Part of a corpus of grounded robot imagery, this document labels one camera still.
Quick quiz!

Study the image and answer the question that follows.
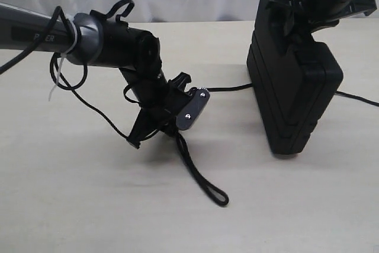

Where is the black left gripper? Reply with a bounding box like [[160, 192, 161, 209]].
[[123, 72, 211, 149]]

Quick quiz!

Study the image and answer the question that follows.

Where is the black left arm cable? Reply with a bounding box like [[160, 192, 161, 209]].
[[0, 0, 166, 143]]

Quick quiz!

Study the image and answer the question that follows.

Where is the black cord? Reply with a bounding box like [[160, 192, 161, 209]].
[[168, 84, 379, 208]]

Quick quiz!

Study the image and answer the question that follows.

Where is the black plastic case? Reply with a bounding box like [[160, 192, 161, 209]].
[[246, 0, 344, 156]]

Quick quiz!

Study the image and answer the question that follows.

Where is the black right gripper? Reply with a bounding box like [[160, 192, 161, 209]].
[[265, 0, 376, 33]]

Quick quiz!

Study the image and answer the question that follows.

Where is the white zip tie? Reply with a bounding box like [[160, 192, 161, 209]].
[[48, 15, 79, 101]]

